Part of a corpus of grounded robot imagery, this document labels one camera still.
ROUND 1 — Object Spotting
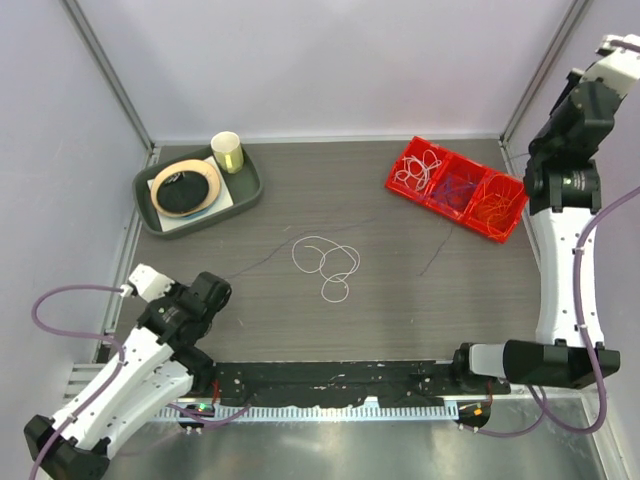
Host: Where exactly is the slotted cable duct rail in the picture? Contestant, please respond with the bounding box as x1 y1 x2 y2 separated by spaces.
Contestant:
149 403 459 424

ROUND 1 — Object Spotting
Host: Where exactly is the cream yellow mug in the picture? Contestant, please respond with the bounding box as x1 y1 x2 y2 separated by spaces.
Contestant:
210 131 244 174

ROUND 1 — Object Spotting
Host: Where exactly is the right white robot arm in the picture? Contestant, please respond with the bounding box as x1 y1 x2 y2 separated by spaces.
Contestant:
451 71 624 395

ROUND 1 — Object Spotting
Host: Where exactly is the dark green plastic tray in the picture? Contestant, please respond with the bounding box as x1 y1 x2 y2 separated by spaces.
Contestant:
132 146 263 240

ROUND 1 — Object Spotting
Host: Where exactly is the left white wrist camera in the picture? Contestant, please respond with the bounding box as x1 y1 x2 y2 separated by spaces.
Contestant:
120 264 174 303

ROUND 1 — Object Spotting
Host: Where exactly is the wooden ring with black disc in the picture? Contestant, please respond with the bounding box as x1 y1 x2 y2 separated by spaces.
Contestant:
151 158 223 219

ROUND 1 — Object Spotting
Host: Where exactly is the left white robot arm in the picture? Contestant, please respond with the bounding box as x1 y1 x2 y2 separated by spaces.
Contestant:
24 264 232 479

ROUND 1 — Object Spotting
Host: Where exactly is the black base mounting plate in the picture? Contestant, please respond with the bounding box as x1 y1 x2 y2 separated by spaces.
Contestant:
214 360 511 408

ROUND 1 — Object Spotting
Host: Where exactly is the white paper sheet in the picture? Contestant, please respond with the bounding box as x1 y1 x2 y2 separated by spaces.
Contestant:
146 157 234 233

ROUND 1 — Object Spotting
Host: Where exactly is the purple thin cable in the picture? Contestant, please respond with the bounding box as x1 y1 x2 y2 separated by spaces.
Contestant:
224 217 376 282
418 167 484 277

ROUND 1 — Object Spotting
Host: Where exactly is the white thin cable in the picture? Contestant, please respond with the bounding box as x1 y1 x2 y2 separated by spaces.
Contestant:
392 145 444 192
290 235 361 304

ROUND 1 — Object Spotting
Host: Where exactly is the red plastic divided bin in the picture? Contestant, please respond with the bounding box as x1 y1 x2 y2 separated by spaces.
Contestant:
385 136 528 244

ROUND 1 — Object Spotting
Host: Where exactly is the orange thin cable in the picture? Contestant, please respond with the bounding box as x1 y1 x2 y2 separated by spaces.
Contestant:
474 172 524 236

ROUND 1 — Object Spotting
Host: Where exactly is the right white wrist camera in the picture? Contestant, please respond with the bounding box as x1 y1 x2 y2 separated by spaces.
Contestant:
580 34 639 99

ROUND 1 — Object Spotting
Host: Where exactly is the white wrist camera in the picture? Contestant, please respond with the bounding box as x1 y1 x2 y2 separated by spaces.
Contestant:
580 34 639 99
120 264 174 303

